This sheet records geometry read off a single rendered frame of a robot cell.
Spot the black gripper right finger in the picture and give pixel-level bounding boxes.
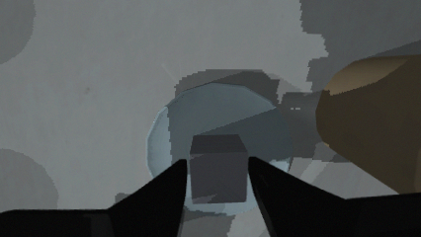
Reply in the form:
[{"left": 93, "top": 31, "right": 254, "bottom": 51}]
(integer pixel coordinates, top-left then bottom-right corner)
[{"left": 248, "top": 157, "right": 421, "bottom": 237}]

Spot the tan cylinder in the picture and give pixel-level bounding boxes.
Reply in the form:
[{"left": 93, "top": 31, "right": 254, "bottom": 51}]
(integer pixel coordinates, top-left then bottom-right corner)
[{"left": 315, "top": 54, "right": 421, "bottom": 195}]

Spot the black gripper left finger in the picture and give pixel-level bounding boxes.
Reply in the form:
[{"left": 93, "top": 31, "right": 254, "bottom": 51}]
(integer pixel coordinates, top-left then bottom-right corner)
[{"left": 0, "top": 159, "right": 188, "bottom": 237}]

